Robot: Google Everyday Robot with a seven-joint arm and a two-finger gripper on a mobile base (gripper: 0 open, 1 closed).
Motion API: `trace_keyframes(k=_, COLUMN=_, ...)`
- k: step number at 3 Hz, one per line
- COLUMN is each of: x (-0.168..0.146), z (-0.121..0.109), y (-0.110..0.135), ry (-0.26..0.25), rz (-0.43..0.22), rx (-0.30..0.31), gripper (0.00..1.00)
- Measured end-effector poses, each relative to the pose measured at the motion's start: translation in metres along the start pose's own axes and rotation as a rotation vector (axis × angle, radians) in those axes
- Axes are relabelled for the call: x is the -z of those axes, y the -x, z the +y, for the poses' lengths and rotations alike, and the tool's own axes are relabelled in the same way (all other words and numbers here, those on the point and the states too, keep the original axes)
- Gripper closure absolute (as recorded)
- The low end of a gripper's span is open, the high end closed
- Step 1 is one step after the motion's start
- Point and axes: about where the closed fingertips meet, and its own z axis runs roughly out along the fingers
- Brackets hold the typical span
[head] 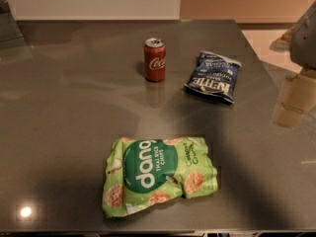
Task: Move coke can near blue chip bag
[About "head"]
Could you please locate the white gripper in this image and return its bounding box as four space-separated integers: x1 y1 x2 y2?
273 1 316 127

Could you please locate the red coke can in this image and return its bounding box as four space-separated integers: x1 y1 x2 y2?
144 38 166 82

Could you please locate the blue Kettle chip bag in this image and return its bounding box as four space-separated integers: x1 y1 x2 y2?
185 50 242 104

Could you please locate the green Dang rice chips bag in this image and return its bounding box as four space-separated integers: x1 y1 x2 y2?
102 137 218 217

